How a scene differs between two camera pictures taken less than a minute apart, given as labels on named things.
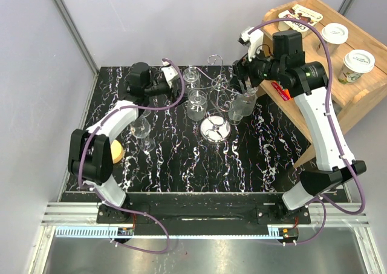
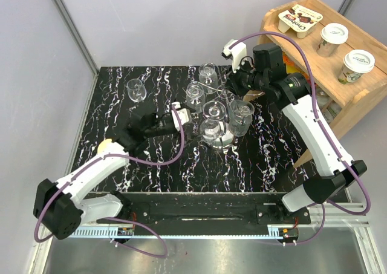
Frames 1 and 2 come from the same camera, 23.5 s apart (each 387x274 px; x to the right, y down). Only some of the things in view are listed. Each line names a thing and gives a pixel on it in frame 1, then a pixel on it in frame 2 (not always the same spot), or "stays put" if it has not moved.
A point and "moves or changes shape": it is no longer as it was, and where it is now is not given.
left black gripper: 171,95 → 190,137
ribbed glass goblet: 191,78 → 195,100
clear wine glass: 141,129 moves or changes shape
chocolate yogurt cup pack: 301,13 stays put
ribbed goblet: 197,104 → 208,75
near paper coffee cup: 355,63 stays put
